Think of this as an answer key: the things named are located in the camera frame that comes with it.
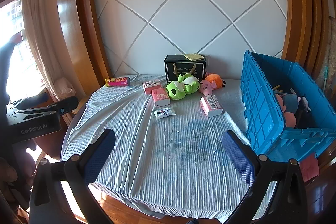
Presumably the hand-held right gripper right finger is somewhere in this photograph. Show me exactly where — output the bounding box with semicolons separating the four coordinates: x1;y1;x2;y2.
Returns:
222;130;307;224

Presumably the green frog plush toy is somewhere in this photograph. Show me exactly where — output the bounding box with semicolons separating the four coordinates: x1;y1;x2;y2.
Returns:
166;73;202;100

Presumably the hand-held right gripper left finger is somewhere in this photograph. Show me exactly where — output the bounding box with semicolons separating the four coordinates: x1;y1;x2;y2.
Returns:
30;129;116;224

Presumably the person's left hand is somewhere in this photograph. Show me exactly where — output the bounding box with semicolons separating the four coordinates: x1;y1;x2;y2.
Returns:
0;147;38;185

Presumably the pink paper sheet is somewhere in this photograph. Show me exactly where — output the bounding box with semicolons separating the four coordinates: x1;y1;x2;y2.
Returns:
299;153;320;183

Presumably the white wet wipes pack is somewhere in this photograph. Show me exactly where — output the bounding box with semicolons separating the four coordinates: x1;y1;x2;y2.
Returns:
154;107;176;119

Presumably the striped blue bed sheet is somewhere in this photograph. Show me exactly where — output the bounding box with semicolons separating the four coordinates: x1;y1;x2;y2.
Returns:
61;74;279;220

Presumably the blue plastic storage crate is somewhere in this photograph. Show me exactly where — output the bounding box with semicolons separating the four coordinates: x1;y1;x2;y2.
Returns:
241;50;336;162

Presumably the patterned beige cloth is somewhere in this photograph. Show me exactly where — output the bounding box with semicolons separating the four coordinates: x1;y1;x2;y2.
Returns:
315;15;336;98

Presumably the wooden wall frame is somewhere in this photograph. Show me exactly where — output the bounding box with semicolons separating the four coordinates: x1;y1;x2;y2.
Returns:
56;0;112;98
278;0;330;71

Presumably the pink pig plush toy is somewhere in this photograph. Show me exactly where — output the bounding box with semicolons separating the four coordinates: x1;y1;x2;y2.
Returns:
199;73;226;96

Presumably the pink tissue pack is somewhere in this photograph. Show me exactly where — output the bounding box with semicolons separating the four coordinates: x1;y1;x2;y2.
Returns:
200;95;224;117
151;88;171;107
142;80;162;95

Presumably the black gift box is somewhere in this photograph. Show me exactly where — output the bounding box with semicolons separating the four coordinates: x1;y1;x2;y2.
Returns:
164;54;206;82

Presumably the pink snack can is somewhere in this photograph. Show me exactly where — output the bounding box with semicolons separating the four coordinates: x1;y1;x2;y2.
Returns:
105;77;131;87

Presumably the beige curtain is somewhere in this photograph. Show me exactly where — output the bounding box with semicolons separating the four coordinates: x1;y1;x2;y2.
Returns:
20;0;77;102

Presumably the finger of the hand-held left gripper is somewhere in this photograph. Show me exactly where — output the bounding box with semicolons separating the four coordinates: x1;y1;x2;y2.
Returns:
10;93;49;109
8;96;79;125

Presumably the clear plastic bag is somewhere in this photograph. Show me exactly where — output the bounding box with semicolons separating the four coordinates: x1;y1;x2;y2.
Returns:
55;77;76;95

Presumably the yellow notepad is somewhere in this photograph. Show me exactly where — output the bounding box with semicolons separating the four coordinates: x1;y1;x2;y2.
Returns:
184;53;205;61

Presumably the blue plush toy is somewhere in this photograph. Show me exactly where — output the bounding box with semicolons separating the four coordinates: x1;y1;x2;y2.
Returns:
274;91;311;113

